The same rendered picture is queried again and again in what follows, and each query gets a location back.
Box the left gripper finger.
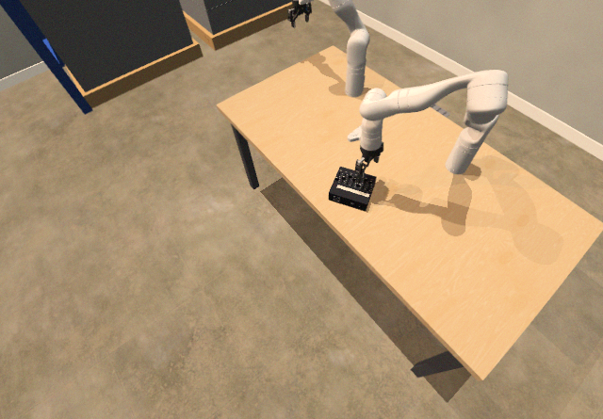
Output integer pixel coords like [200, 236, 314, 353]
[373, 143, 383, 164]
[354, 156, 373, 178]

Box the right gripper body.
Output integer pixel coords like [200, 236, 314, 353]
[292, 0, 306, 16]

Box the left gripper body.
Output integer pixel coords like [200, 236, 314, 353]
[360, 145, 382, 162]

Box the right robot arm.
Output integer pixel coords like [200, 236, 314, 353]
[328, 0, 370, 97]

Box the black lighting desk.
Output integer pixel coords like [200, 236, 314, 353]
[328, 167, 377, 211]

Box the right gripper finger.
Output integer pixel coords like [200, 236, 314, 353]
[287, 8, 301, 28]
[302, 2, 312, 23]

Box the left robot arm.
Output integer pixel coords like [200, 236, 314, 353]
[348, 70, 508, 174]

